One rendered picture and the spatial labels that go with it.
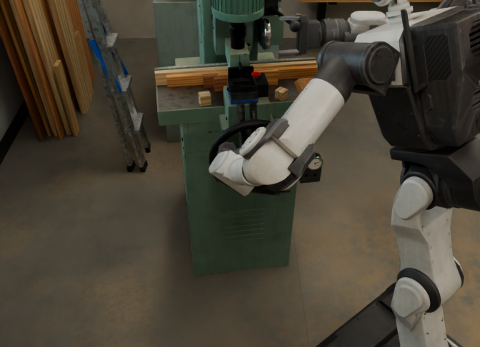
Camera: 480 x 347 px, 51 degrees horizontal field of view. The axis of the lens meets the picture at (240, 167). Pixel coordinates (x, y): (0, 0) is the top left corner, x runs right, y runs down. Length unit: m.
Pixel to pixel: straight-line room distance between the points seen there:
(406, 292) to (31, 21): 2.28
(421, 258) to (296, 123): 0.66
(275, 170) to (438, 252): 0.65
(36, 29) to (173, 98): 1.33
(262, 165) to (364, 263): 1.47
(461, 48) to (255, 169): 0.49
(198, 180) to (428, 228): 0.88
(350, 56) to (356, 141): 2.09
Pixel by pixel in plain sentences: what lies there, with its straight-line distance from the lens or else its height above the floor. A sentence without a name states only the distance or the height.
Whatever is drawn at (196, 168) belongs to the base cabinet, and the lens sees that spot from 1.88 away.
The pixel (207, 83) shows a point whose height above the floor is 0.92.
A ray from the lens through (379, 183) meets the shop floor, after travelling 2.89.
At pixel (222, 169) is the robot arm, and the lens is 1.23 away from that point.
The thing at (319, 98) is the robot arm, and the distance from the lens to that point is 1.06.
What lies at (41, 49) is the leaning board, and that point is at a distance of 3.01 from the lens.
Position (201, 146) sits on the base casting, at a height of 0.74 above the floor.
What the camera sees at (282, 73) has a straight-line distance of 1.89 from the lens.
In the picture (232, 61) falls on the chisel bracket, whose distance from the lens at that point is 1.78.
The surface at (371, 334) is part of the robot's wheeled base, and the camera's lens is 2.00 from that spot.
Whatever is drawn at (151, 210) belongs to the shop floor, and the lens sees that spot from 2.65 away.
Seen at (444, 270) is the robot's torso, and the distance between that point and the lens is 1.58.
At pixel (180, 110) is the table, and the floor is 0.90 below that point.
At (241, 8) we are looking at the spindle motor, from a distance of 1.67.
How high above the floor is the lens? 1.84
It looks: 40 degrees down
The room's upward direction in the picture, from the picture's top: 1 degrees clockwise
